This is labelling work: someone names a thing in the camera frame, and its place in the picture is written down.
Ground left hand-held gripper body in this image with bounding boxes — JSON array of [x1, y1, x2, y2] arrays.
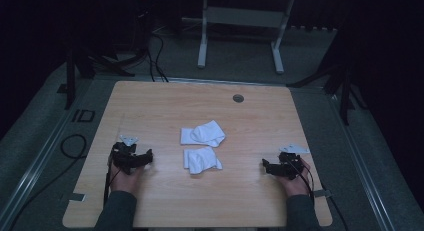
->
[[114, 134, 145, 176]]

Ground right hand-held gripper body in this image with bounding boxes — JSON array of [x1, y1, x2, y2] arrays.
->
[[270, 143, 311, 181]]

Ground white sock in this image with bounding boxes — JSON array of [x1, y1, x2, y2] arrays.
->
[[180, 119, 227, 149], [183, 146, 224, 175]]

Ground person's right hand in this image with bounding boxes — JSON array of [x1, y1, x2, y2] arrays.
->
[[277, 156, 312, 198]]

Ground person's left hand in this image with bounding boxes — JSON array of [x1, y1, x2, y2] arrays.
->
[[109, 161, 146, 195]]

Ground grey tape piece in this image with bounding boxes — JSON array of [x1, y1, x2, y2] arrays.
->
[[313, 189, 333, 199]]

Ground black metal stand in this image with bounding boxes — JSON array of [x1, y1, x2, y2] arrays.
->
[[56, 45, 136, 111], [287, 54, 369, 127]]

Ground right hand-held gripper cable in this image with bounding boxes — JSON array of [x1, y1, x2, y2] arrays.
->
[[289, 159, 350, 231]]

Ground hand-held gripper cable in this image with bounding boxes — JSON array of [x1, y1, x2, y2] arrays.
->
[[289, 159, 350, 231], [102, 157, 118, 207]]

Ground left hand-held gripper cable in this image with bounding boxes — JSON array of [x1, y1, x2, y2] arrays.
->
[[102, 157, 118, 207]]

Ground black floor cable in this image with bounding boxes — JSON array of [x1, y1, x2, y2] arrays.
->
[[7, 133, 88, 231]]

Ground metal floor rail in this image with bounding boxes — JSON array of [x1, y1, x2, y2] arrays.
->
[[328, 92, 398, 231], [0, 90, 91, 227]]

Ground black cables on floor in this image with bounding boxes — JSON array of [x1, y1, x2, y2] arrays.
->
[[145, 30, 170, 83]]

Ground white metal table frame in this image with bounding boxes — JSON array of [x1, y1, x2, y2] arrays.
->
[[197, 0, 296, 75]]

